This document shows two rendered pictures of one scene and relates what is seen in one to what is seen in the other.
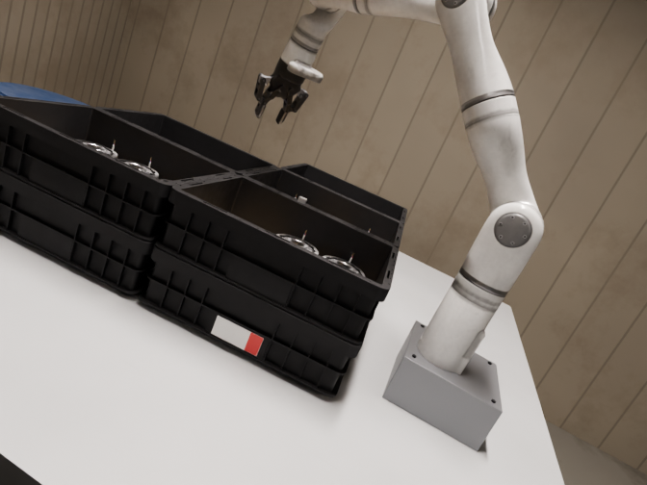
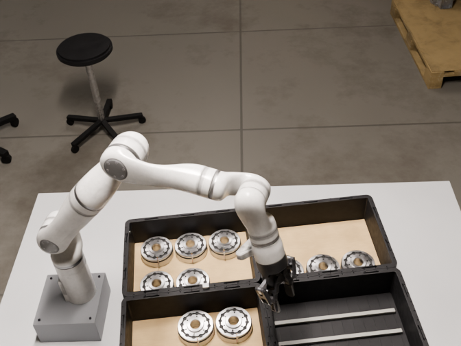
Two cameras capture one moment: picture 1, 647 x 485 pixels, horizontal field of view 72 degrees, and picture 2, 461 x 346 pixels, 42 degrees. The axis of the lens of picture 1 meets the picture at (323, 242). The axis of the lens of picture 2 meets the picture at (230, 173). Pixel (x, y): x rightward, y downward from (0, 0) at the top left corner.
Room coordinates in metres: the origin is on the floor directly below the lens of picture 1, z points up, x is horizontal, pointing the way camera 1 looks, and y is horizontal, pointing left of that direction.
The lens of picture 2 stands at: (2.00, 0.01, 2.32)
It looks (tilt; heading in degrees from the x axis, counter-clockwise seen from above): 43 degrees down; 171
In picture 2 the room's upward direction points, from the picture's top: 4 degrees counter-clockwise
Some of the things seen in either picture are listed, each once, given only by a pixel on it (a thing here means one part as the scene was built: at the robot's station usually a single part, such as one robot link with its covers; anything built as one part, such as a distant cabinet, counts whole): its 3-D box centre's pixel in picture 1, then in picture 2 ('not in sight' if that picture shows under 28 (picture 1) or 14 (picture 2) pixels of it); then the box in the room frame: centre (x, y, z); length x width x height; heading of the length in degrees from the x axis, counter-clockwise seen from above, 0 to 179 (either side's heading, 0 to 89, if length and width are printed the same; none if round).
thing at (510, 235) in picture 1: (503, 247); (61, 239); (0.79, -0.30, 1.04); 0.09 x 0.09 x 0.17; 67
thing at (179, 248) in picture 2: not in sight; (190, 244); (0.74, 0.07, 0.86); 0.10 x 0.10 x 0.01
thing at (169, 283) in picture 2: (342, 268); (156, 284); (0.87, -0.06, 0.86); 0.10 x 0.10 x 0.01
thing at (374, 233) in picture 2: (115, 166); (318, 248); (0.86, 0.45, 0.87); 0.40 x 0.30 x 0.11; 84
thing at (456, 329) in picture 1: (459, 320); (75, 274); (0.80, -0.30, 0.88); 0.09 x 0.09 x 0.17; 81
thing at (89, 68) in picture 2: not in sight; (95, 88); (-1.08, -0.27, 0.31); 0.51 x 0.49 x 0.61; 77
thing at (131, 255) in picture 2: (288, 250); (191, 261); (0.82, 0.06, 0.87); 0.40 x 0.30 x 0.11; 84
